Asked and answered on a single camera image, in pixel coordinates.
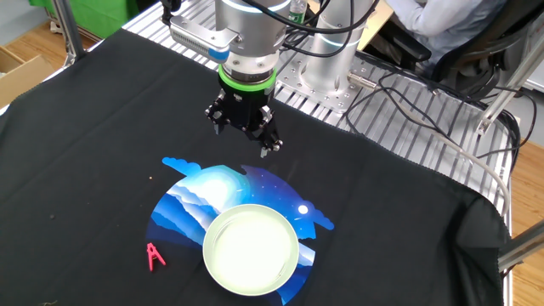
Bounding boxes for beige desk top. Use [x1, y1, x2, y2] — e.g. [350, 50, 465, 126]
[308, 0, 396, 51]

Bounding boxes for green flange ring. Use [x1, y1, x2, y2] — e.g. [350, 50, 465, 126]
[218, 65, 278, 93]

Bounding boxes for clear bottle with green label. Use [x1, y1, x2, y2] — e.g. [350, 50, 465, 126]
[287, 0, 309, 25]

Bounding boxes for pale green round plate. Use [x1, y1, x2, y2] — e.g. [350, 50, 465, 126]
[201, 203, 301, 298]

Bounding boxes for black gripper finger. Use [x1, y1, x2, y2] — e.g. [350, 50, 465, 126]
[205, 93, 230, 136]
[245, 105, 284, 159]

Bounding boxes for grey hose with metal plug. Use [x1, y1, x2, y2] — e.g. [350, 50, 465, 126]
[347, 71, 511, 218]

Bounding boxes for aluminium frame post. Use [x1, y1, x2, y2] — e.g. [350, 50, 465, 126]
[474, 25, 544, 137]
[496, 219, 544, 273]
[53, 0, 88, 69]

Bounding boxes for green fabric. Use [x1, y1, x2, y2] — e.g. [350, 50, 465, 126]
[28, 0, 141, 40]

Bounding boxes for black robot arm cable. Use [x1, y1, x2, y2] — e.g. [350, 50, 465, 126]
[160, 0, 380, 59]

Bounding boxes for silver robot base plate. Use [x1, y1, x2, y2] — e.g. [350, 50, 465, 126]
[275, 50, 375, 115]

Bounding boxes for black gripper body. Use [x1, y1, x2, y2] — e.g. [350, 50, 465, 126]
[218, 84, 273, 132]

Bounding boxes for seated person in light shirt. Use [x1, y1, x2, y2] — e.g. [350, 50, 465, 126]
[384, 0, 509, 77]

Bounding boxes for open cardboard box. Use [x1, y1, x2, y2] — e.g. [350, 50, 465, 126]
[0, 45, 56, 110]

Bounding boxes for black table cables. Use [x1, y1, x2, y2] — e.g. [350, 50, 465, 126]
[344, 70, 539, 171]

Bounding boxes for silver wrist camera bar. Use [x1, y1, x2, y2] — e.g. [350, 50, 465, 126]
[168, 15, 241, 65]

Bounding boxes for black office chair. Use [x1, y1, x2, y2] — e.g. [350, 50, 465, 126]
[365, 0, 544, 97]

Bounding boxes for pink plastic clamp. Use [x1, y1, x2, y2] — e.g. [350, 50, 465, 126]
[146, 242, 167, 273]

